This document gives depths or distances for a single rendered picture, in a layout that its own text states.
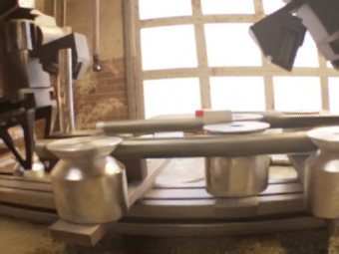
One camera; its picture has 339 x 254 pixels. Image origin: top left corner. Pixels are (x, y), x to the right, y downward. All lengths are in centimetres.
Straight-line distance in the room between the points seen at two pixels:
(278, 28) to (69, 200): 24
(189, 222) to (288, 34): 20
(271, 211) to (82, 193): 15
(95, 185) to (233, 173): 9
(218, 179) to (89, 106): 333
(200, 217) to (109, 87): 320
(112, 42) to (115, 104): 65
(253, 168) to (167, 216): 8
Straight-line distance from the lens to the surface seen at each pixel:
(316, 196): 19
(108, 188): 20
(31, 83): 41
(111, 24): 350
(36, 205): 32
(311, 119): 34
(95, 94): 350
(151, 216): 27
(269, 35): 32
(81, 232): 19
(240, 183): 22
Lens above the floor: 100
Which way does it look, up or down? 7 degrees down
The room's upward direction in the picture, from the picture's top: 4 degrees counter-clockwise
